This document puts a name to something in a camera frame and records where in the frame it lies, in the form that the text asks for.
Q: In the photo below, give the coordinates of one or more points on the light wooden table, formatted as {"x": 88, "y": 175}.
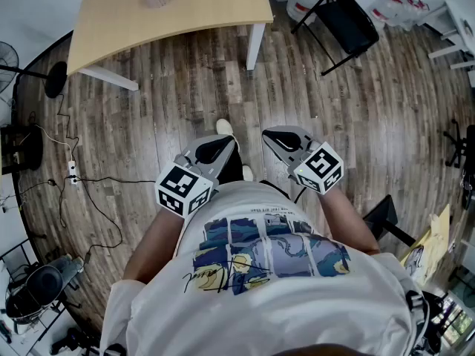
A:
{"x": 178, "y": 17}

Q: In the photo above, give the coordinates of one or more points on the black metal stand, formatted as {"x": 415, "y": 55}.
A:
{"x": 386, "y": 217}

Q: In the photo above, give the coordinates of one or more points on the black trousers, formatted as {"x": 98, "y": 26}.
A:
{"x": 232, "y": 165}

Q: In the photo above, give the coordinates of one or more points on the person's left white shoe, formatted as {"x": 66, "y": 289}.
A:
{"x": 224, "y": 126}

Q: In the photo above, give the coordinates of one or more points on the black round stool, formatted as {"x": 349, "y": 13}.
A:
{"x": 27, "y": 148}

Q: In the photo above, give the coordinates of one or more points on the black office chair base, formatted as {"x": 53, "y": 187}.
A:
{"x": 460, "y": 143}

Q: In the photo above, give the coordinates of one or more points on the white metal shelf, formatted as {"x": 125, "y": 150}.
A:
{"x": 451, "y": 20}

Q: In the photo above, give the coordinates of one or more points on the yellow picture board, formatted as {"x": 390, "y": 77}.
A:
{"x": 430, "y": 247}

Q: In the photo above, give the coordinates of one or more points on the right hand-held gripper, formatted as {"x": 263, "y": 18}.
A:
{"x": 319, "y": 171}

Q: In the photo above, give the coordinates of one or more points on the person's right white shoe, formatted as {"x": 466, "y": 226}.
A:
{"x": 248, "y": 173}

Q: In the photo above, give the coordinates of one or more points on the person's white shoe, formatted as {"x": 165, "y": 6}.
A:
{"x": 248, "y": 173}
{"x": 224, "y": 126}

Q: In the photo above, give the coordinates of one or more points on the black folding chair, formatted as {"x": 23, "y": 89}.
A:
{"x": 345, "y": 20}

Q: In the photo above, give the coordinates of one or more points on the white printed t-shirt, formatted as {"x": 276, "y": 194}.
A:
{"x": 259, "y": 302}

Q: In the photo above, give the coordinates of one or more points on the black standing fan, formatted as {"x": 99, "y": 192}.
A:
{"x": 55, "y": 78}

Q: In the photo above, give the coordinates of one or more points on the white power strip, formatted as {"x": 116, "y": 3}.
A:
{"x": 72, "y": 173}

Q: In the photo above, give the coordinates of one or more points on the person's right forearm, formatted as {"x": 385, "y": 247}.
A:
{"x": 349, "y": 221}

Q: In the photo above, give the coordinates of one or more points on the person's left forearm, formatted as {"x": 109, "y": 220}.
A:
{"x": 156, "y": 243}

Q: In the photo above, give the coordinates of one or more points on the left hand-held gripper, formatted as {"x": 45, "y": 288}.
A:
{"x": 182, "y": 189}

